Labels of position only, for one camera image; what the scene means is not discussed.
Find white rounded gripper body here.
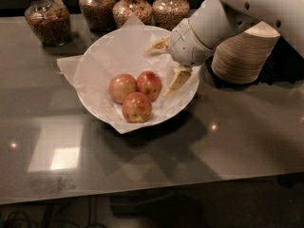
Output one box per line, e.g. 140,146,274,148
169,19,213,67

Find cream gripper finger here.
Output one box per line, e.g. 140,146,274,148
163,65,192,97
145,36,169,52

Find red apple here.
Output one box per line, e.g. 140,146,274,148
108,74,137,104
137,70,162,102
122,92,152,124

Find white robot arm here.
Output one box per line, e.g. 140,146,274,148
146,0,304,97

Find white bowl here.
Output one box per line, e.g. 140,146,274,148
74,25,201,126

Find glass cereal jar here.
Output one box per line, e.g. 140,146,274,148
25,0,71,47
79,0,116,31
113,0,152,29
152,0,190,30

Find white paper liner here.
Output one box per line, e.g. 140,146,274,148
57,16,200,134

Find front stack paper bowls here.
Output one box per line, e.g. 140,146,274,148
211,22,280,85

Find black mat under stacks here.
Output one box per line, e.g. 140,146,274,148
206,38,304,88

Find leftmost glass cereal jar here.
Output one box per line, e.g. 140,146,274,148
25,0,71,47

